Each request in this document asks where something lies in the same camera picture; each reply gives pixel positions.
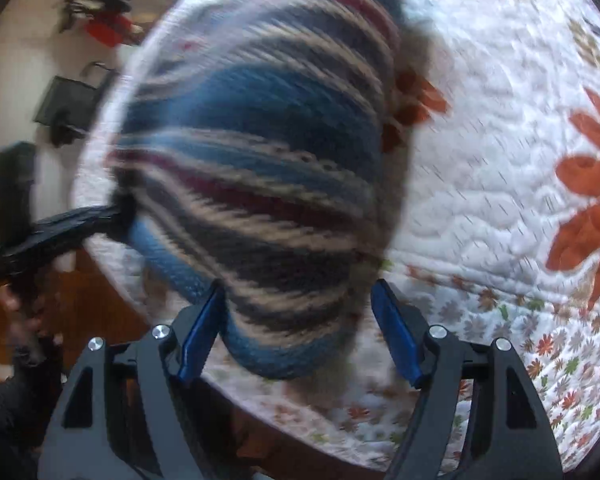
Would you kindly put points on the striped knit sweater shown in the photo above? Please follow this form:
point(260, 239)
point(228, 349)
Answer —
point(260, 160)

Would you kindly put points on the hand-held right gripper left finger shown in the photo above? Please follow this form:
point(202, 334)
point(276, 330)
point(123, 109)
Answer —
point(200, 335)

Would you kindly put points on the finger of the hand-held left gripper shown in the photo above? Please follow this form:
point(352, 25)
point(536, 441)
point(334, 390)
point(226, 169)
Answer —
point(75, 225)

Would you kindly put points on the person's left hand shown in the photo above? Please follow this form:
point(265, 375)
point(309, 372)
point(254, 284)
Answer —
point(15, 312)

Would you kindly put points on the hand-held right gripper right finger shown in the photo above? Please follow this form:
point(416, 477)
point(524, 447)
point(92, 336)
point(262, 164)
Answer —
point(395, 335)

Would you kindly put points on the floral quilted bedspread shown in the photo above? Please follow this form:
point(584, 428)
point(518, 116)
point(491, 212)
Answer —
point(480, 185)

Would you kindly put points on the red bag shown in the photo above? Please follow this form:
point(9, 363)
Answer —
point(112, 30)

